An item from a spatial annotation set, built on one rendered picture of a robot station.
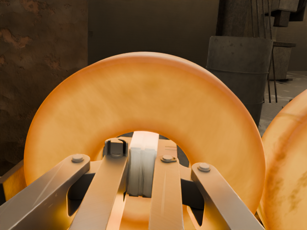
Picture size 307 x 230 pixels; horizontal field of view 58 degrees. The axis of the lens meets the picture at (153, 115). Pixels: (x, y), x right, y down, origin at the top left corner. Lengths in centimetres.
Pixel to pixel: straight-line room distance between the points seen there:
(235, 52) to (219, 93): 241
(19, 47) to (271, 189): 32
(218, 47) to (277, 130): 246
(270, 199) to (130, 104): 11
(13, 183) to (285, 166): 16
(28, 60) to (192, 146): 27
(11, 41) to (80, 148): 23
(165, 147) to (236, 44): 242
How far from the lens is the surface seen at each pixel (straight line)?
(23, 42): 38
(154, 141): 16
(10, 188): 19
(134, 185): 16
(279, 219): 20
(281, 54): 790
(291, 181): 19
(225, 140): 17
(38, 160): 19
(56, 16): 39
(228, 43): 259
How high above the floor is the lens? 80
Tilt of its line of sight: 15 degrees down
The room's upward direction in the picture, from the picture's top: 4 degrees clockwise
